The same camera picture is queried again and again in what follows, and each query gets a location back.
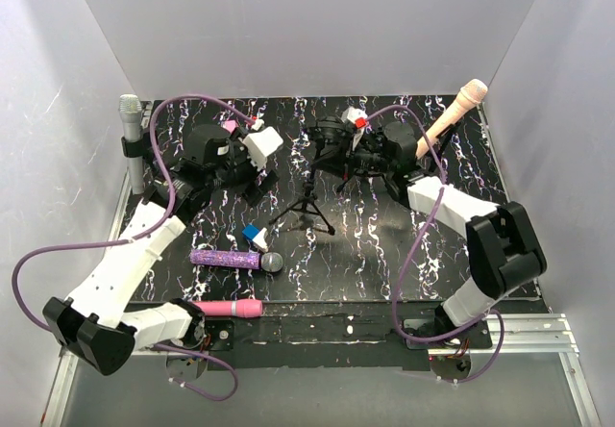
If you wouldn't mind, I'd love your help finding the beige microphone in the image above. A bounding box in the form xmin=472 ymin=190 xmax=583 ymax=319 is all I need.
xmin=416 ymin=79 xmax=488 ymax=159

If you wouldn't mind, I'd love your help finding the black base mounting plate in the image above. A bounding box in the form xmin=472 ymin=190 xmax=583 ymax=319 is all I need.
xmin=198 ymin=301 xmax=497 ymax=371

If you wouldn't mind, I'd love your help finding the pink wedge-shaped box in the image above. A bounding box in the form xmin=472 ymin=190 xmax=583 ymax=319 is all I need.
xmin=223 ymin=120 xmax=238 ymax=133

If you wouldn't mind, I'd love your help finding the aluminium frame rail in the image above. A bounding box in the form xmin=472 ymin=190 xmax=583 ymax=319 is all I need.
xmin=42 ymin=179 xmax=599 ymax=426

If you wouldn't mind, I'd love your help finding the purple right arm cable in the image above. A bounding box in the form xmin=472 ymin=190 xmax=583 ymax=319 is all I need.
xmin=362 ymin=105 xmax=505 ymax=384

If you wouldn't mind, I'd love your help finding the black tripod microphone stand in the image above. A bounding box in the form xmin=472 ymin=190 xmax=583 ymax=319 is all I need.
xmin=334 ymin=168 xmax=384 ymax=194

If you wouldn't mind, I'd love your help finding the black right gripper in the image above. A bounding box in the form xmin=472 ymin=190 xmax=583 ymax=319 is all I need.
xmin=310 ymin=131 xmax=394 ymax=182

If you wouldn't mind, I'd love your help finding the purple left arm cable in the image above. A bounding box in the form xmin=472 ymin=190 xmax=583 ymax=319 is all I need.
xmin=12 ymin=92 xmax=265 ymax=402

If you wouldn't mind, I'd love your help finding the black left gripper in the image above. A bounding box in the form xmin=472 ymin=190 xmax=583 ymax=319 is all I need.
xmin=209 ymin=129 xmax=280 ymax=206

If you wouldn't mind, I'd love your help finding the black round-base stand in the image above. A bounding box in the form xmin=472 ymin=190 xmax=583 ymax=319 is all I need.
xmin=426 ymin=124 xmax=458 ymax=173
xmin=121 ymin=129 xmax=160 ymax=195

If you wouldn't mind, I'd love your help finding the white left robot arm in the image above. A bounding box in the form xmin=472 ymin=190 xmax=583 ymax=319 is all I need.
xmin=43 ymin=125 xmax=283 ymax=375

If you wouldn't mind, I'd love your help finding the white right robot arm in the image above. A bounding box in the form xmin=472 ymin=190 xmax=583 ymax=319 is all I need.
xmin=307 ymin=118 xmax=547 ymax=348

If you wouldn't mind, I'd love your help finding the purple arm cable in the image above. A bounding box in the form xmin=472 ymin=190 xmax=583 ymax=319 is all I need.
xmin=12 ymin=92 xmax=265 ymax=402
xmin=362 ymin=105 xmax=505 ymax=384

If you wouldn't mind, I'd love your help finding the purple glitter microphone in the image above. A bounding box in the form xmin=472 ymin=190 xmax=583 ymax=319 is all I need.
xmin=189 ymin=249 xmax=284 ymax=273

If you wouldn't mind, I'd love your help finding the silver microphone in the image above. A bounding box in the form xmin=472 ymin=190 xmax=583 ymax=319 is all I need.
xmin=118 ymin=94 xmax=144 ymax=195

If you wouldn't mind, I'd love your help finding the black tripod shock-mount stand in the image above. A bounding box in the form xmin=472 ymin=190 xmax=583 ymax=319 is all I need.
xmin=268 ymin=116 xmax=352 ymax=235

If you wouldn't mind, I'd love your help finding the pink plastic microphone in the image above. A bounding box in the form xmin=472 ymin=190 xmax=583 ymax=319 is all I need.
xmin=193 ymin=299 xmax=263 ymax=318

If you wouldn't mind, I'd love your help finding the blue and white small block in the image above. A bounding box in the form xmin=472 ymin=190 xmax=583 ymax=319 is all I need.
xmin=242 ymin=224 xmax=269 ymax=253

